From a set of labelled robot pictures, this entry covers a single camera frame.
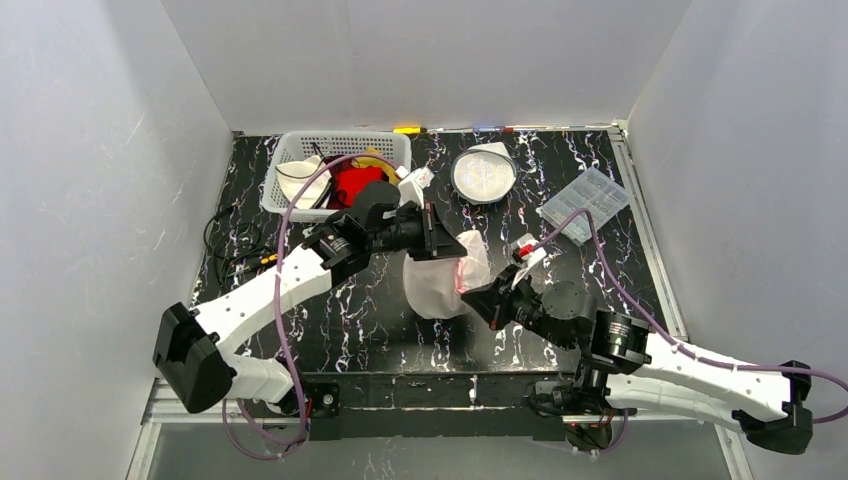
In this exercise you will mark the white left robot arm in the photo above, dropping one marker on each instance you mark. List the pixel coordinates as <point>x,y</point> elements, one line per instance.
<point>195,349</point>

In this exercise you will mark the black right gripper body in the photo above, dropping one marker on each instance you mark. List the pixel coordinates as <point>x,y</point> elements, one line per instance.
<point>499,302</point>

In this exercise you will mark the yellow bra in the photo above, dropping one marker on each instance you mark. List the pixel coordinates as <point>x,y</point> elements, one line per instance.
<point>375,159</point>

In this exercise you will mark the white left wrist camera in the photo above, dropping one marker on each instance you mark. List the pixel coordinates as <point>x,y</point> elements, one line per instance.
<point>412,184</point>

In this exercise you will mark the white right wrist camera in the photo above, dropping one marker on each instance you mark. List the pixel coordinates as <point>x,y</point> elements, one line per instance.
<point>527,253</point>

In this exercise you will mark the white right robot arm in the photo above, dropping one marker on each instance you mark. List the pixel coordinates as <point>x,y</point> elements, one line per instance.
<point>624,365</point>

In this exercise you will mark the clear plastic parts box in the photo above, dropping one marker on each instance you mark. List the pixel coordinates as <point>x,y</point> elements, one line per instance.
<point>593,198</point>

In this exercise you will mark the black bra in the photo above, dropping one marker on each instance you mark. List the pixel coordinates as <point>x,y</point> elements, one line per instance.
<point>290,172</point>

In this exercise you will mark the white pink-trim laundry bag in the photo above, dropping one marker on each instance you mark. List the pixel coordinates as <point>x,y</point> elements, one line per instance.
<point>433,288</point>

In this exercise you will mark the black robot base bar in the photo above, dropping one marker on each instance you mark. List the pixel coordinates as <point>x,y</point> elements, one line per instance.
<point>456,404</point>

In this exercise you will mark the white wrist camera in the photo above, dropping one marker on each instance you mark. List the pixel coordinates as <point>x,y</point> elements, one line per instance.
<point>527,253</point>
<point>412,184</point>

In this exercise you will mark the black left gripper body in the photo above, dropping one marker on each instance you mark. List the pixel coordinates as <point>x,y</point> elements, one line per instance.
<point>431,230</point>

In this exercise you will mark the bright red bra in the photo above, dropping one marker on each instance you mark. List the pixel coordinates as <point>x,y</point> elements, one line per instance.
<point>348,184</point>

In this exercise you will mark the white plastic basket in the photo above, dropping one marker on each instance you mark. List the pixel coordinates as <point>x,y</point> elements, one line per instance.
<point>394,147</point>

